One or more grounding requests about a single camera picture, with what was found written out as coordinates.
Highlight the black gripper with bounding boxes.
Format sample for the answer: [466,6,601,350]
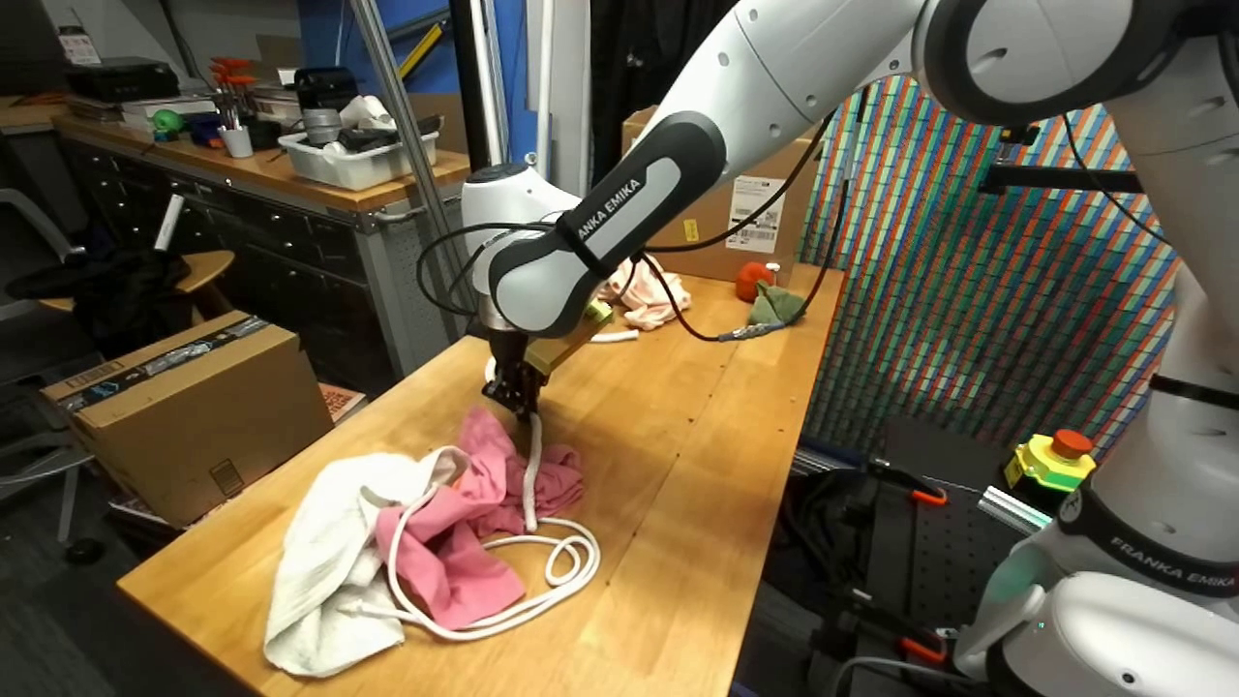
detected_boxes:
[487,328,554,425]

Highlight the thick white rope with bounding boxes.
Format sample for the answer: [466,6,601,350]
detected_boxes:
[519,326,643,533]

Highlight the thin white cord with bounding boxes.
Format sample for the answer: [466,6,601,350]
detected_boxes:
[363,440,609,646]

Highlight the magenta pink cloth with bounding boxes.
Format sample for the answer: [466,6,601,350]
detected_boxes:
[373,408,587,637]

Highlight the red plush ball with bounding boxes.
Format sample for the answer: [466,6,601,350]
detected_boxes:
[732,261,780,308]

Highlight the white towel cloth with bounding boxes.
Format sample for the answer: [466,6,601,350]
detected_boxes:
[265,447,467,682]

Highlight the olive green felt cloth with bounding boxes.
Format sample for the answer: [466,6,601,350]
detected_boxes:
[746,284,809,332]

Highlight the white plastic bin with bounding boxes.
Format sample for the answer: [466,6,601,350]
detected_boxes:
[276,124,441,193]

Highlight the silver slanted tripod pole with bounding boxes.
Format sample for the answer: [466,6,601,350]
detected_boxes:
[350,0,483,332]

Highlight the black upright pole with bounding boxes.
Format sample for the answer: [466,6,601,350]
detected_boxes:
[445,0,502,177]

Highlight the wooden workbench dark cabinets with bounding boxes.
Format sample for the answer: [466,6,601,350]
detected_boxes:
[54,113,478,384]

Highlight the cardboard box with black tape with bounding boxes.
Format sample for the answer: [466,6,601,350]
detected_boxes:
[39,308,336,532]

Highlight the white tube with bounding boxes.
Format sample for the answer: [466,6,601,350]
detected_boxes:
[524,0,559,185]
[466,0,524,171]

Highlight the wooden stool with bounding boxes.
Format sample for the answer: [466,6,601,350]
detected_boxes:
[34,246,240,320]

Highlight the white cup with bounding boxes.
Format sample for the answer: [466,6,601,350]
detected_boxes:
[214,118,256,164]

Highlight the blue board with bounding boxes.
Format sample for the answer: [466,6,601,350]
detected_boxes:
[297,0,533,167]

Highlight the black bag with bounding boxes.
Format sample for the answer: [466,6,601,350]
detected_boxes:
[8,246,199,360]

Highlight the small orange object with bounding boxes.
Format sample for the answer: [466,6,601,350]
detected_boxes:
[210,51,265,95]

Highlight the grey office chair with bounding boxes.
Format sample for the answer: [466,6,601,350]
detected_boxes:
[0,181,84,555]

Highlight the silver aluminium extrusion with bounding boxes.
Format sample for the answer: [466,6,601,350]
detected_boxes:
[974,479,1062,533]

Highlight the black case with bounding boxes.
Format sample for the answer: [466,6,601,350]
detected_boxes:
[61,57,185,105]

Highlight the yellow red emergency stop button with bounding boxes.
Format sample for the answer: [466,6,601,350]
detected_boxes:
[1002,425,1098,499]

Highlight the short white handle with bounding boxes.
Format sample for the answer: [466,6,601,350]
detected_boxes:
[150,190,188,256]

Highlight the orange clamp handle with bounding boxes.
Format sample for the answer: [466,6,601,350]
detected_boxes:
[901,478,958,510]
[897,628,958,672]

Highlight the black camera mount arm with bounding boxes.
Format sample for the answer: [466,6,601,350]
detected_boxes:
[981,120,1150,200]

